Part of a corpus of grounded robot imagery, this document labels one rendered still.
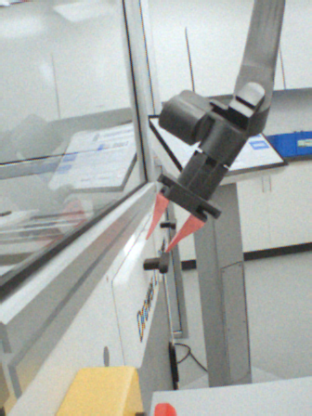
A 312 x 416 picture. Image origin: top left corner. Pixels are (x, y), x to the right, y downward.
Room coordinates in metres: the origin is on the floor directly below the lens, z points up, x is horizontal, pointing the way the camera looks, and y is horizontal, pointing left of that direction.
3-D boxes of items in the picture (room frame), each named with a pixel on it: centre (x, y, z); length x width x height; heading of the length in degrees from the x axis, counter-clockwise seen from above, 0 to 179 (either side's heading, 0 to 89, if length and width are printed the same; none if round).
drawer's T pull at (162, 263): (0.56, 0.00, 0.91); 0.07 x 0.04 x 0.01; 173
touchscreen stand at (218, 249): (1.46, -0.27, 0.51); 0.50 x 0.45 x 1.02; 34
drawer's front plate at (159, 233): (0.88, -0.01, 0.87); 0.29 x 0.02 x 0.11; 173
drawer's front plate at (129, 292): (0.57, 0.03, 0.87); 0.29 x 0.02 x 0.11; 173
